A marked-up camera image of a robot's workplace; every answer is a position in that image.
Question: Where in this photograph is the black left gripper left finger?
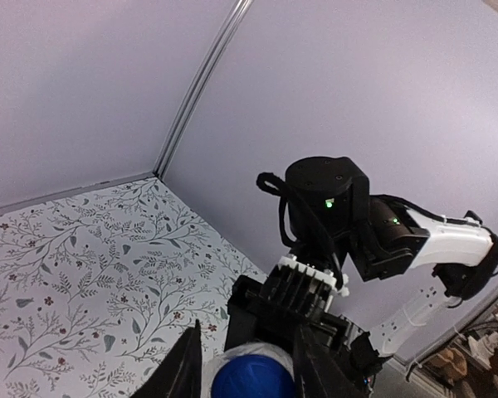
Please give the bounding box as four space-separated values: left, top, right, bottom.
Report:
131 320 203 398

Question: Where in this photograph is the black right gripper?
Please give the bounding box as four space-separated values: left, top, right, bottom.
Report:
224 275 384 397

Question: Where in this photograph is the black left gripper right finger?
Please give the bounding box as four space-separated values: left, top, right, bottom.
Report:
293 326 357 398

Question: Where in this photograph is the blue label plastic bottle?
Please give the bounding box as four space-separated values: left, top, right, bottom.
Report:
201 342 295 398

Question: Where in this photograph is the blue bottle cap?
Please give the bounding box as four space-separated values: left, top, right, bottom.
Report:
210 354 295 398

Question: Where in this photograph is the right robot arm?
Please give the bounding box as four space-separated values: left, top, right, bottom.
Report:
225 157 498 397

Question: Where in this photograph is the floral patterned table mat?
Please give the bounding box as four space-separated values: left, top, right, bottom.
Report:
0 178 265 397

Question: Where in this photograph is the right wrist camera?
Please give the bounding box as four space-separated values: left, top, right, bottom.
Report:
277 255 350 313

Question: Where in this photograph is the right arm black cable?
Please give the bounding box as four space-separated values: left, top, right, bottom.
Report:
256 171 345 274

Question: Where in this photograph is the right aluminium corner post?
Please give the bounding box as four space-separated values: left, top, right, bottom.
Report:
153 0 253 181

